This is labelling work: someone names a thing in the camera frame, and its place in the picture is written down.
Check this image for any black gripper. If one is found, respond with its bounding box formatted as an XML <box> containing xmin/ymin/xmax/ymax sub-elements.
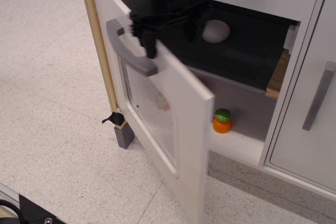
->
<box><xmin>129</xmin><ymin>0</ymin><xmax>210</xmax><ymax>59</ymax></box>

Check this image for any white oven door with window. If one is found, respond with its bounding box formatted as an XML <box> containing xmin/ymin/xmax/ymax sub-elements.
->
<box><xmin>94</xmin><ymin>0</ymin><xmax>214</xmax><ymax>223</ymax></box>

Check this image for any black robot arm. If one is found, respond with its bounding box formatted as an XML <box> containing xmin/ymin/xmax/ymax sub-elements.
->
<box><xmin>129</xmin><ymin>0</ymin><xmax>211</xmax><ymax>59</ymax></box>

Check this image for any grey oven tray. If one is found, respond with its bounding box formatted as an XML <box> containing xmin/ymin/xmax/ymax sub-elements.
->
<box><xmin>163</xmin><ymin>1</ymin><xmax>297</xmax><ymax>90</ymax></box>

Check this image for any white toy egg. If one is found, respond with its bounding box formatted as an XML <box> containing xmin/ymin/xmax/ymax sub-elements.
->
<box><xmin>202</xmin><ymin>19</ymin><xmax>230</xmax><ymax>44</ymax></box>

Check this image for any red toy strawberry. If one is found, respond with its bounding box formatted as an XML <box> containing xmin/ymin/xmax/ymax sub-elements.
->
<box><xmin>155</xmin><ymin>92</ymin><xmax>170</xmax><ymax>111</ymax></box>

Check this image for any white toy kitchen cabinet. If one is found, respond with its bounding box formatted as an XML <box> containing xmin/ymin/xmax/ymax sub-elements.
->
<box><xmin>85</xmin><ymin>0</ymin><xmax>335</xmax><ymax>199</ymax></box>

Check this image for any black clamp on leg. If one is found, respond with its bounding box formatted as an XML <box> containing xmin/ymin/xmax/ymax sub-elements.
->
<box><xmin>102</xmin><ymin>112</ymin><xmax>125</xmax><ymax>126</ymax></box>

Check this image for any orange toy fruit green top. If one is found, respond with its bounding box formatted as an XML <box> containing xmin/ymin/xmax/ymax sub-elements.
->
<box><xmin>213</xmin><ymin>109</ymin><xmax>232</xmax><ymax>134</ymax></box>

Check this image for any grey cabinet leg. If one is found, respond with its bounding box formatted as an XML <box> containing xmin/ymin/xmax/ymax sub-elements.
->
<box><xmin>114</xmin><ymin>124</ymin><xmax>135</xmax><ymax>150</ymax></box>

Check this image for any white cupboard door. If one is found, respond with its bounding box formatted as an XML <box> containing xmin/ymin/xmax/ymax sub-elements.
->
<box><xmin>267</xmin><ymin>0</ymin><xmax>335</xmax><ymax>193</ymax></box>

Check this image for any grey metal cupboard handle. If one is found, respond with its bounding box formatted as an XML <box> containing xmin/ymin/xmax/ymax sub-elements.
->
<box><xmin>302</xmin><ymin>61</ymin><xmax>335</xmax><ymax>131</ymax></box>

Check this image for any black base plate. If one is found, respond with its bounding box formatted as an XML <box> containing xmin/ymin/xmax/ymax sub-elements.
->
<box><xmin>19</xmin><ymin>194</ymin><xmax>65</xmax><ymax>224</ymax></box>

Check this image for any black cable on floor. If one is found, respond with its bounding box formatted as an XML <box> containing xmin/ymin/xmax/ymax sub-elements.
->
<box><xmin>0</xmin><ymin>199</ymin><xmax>26</xmax><ymax>224</ymax></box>

